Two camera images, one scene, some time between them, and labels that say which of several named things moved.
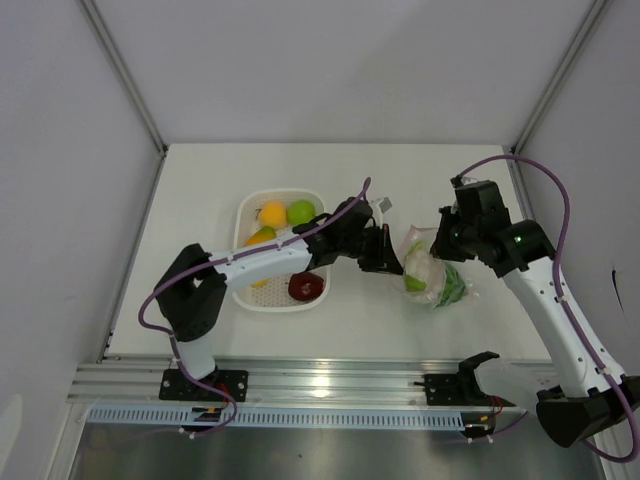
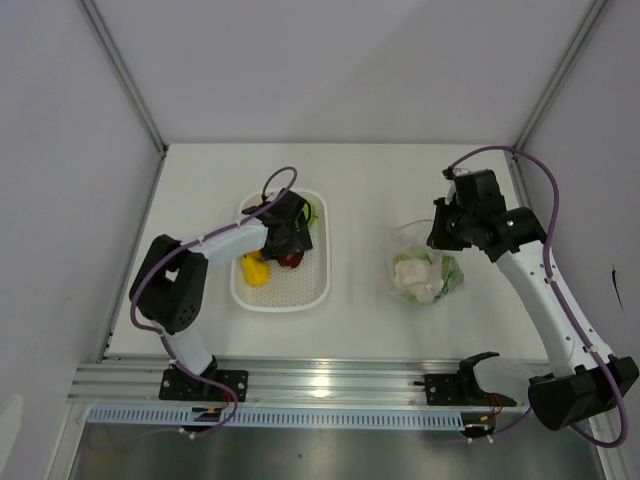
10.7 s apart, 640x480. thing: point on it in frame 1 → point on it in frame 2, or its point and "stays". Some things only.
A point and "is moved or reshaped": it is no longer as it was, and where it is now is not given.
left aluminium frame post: [125, 72] stays
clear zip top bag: [426, 279] is moved or reshaped
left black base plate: [175, 388] stays
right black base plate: [457, 390] stays
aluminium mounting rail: [136, 379] stays
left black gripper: [384, 258] → [299, 242]
